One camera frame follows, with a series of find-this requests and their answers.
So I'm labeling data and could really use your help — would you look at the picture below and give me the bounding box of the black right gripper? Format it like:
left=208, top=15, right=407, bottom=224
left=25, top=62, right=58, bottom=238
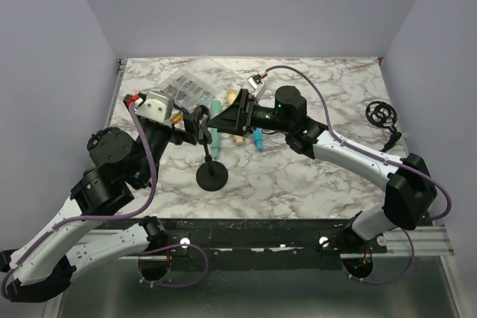
left=209, top=88, right=292, bottom=138

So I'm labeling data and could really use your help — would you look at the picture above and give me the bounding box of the blue microphone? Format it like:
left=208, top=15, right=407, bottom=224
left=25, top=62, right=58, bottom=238
left=253, top=128, right=264, bottom=152

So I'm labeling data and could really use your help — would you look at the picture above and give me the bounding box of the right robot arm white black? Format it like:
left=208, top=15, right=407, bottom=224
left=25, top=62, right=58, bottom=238
left=209, top=86, right=437, bottom=252

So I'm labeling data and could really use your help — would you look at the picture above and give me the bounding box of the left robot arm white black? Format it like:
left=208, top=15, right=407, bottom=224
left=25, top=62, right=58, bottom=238
left=1, top=115, right=200, bottom=303

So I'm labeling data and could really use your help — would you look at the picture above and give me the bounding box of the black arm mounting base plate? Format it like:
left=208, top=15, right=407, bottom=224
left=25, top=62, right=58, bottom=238
left=146, top=219, right=387, bottom=271

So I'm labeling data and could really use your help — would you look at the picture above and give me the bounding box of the clear plastic screw organizer box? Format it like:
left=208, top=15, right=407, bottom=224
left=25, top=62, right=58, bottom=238
left=159, top=70, right=217, bottom=112

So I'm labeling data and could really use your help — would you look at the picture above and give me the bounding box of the black round base mic stand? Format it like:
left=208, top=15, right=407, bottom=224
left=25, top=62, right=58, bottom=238
left=192, top=105, right=228, bottom=192

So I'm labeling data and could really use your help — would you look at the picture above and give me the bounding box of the aluminium extrusion rail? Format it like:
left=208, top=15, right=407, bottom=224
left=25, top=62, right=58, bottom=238
left=79, top=226, right=455, bottom=258

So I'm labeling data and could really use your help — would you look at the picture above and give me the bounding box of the cream yellow microphone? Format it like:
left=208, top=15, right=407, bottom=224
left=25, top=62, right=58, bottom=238
left=226, top=88, right=244, bottom=146

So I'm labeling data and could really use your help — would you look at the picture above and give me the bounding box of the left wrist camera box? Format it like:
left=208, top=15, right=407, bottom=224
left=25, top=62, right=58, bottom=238
left=123, top=90, right=174, bottom=125

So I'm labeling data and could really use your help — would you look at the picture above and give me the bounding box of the mint green microphone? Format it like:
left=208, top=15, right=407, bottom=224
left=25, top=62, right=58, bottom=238
left=210, top=99, right=221, bottom=159

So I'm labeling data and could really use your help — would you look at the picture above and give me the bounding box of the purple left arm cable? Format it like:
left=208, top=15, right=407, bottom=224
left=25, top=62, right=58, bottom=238
left=0, top=107, right=209, bottom=296

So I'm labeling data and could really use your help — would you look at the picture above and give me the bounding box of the black shock mount desk stand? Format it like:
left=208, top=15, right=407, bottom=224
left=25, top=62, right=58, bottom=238
left=86, top=127, right=117, bottom=151

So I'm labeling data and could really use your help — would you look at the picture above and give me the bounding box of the black tripod shock mount stand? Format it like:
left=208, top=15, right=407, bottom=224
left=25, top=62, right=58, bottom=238
left=365, top=101, right=402, bottom=153

